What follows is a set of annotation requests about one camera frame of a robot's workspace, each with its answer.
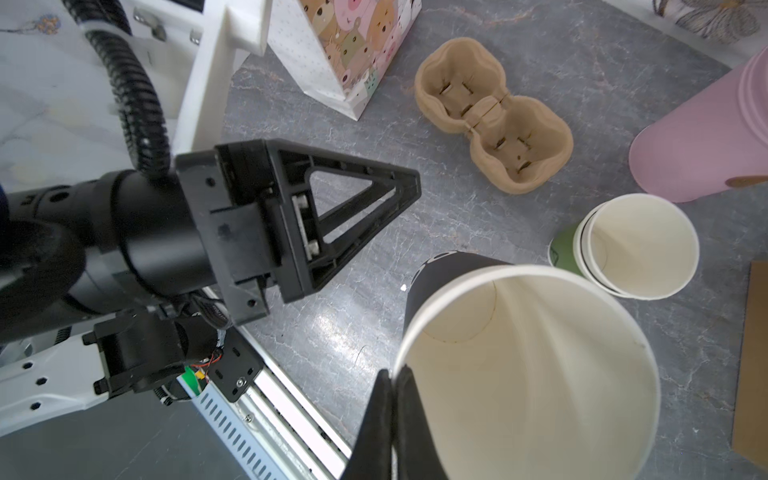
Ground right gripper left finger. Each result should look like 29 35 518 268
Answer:
340 369 394 480

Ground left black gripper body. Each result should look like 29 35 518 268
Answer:
175 139 421 324

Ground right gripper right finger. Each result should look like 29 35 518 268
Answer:
393 366 447 480

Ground black paper coffee cup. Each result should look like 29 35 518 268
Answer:
393 251 660 479

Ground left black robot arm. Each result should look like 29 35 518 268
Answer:
1 1 421 434

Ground white cartoon paper gift bag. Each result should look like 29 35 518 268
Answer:
268 0 422 121

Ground brown pulp cup carrier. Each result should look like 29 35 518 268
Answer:
414 37 574 195

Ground stacked green paper cups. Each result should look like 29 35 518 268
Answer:
548 193 700 301

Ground brown cardboard tray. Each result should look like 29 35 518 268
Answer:
732 261 767 471

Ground pink cup holder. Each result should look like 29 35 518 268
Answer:
628 50 767 203

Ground aluminium mounting rail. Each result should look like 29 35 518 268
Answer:
179 328 351 479

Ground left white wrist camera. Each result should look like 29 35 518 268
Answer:
128 1 272 157

